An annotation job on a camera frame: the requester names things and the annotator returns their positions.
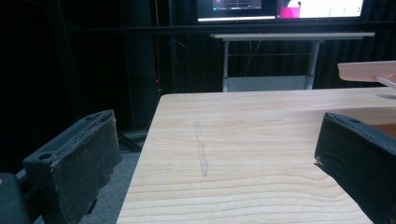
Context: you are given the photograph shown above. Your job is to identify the bright white and pink monitor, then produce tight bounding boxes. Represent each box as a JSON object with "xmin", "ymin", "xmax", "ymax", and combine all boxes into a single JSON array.
[{"xmin": 276, "ymin": 0, "xmax": 365, "ymax": 21}]

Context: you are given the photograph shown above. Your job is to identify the dark computer monitor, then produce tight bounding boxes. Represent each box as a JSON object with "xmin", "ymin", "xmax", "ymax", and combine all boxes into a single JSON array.
[{"xmin": 196, "ymin": 0, "xmax": 278, "ymax": 23}]

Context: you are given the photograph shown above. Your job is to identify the pink plastic tray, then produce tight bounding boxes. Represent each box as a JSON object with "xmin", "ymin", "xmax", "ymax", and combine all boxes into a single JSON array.
[{"xmin": 337, "ymin": 60, "xmax": 396, "ymax": 91}]

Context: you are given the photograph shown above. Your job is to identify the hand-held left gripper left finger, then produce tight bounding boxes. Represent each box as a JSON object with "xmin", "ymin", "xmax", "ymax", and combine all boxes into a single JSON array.
[{"xmin": 22, "ymin": 109, "xmax": 123, "ymax": 224}]

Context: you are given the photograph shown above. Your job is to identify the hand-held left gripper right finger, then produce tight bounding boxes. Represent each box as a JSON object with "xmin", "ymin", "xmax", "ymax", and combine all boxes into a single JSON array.
[{"xmin": 314, "ymin": 112, "xmax": 396, "ymax": 224}]

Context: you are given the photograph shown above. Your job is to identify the white desk with metal legs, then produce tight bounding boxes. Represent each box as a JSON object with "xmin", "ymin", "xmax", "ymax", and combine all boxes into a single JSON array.
[{"xmin": 209, "ymin": 32, "xmax": 376, "ymax": 93}]

